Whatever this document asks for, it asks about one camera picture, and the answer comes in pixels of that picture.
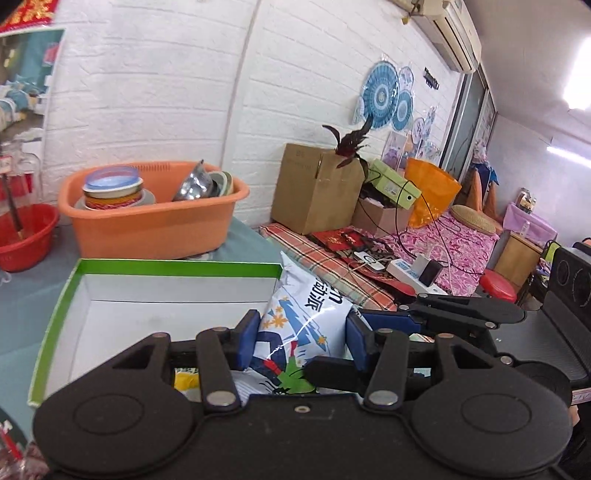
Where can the red envelope packets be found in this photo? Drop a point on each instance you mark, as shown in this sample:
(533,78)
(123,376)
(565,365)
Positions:
(338,240)

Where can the pink floral bedsheet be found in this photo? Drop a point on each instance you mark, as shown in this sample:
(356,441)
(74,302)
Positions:
(463,252)

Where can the white power strip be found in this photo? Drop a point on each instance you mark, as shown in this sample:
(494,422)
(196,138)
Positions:
(402,271)

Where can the dark red leaf plant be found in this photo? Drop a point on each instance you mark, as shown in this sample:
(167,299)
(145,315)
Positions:
(348,147)

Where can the white air conditioner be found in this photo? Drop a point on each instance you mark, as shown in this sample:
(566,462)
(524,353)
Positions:
(451,30)

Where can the plaid bed mat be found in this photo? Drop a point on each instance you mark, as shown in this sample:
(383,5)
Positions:
(348,276)

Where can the red plastic basket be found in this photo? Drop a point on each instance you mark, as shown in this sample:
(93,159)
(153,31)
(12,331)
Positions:
(22,250)

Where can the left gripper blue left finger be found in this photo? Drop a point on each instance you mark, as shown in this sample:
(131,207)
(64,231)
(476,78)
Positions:
(221,350)

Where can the brown cardboard box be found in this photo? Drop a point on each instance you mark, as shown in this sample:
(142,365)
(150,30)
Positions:
(314,191)

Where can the stacked bowls with lid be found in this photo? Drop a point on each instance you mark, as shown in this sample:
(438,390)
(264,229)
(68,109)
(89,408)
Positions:
(112,188)

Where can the bedroom photo poster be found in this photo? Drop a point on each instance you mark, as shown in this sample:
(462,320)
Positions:
(28,61)

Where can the red round stool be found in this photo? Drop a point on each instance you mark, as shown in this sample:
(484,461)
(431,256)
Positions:
(497,286)

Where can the glass pitcher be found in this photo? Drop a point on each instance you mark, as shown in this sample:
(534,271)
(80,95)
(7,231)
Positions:
(20,179)

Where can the yellow snack bag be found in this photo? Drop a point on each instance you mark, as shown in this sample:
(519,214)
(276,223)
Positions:
(186,381)

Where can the orange plastic bag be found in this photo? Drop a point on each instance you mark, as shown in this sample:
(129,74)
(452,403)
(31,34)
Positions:
(438,191)

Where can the small open cardboard box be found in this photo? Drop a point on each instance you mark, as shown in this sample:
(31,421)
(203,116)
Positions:
(378,220)

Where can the stainless steel bowl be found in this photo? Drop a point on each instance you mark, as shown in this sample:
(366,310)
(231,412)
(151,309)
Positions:
(197,185)

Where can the red fu wall hanging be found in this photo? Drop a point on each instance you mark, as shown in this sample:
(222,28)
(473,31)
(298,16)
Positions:
(18,15)

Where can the orange plastic basin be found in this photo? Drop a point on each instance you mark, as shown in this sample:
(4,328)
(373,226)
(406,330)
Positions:
(163,230)

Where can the blue paper fan decoration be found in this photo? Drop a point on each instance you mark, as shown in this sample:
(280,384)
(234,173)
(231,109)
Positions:
(380,94)

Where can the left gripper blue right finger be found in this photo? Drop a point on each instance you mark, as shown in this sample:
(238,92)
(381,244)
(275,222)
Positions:
(382,358)

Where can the green cardboard box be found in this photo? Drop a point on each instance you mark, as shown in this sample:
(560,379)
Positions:
(108,305)

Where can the green shoe box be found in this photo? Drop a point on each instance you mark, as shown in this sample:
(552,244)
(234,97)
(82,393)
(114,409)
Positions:
(402,192)

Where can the white blue chip bag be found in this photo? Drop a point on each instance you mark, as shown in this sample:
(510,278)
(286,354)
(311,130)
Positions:
(305,318)

